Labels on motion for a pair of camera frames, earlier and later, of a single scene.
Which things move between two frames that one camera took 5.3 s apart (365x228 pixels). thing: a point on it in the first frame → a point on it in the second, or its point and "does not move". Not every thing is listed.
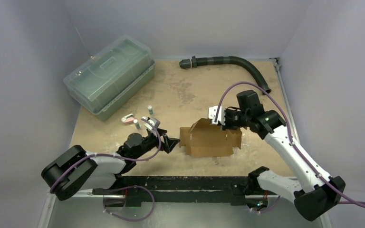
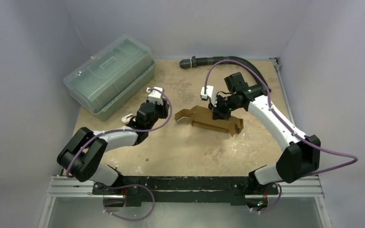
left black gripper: (169, 142) → (163, 108)
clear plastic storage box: (111, 77) does not move
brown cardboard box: (204, 139) → (202, 117)
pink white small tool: (128, 118) does not move
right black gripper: (225, 117) → (219, 113)
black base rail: (134, 190) does not move
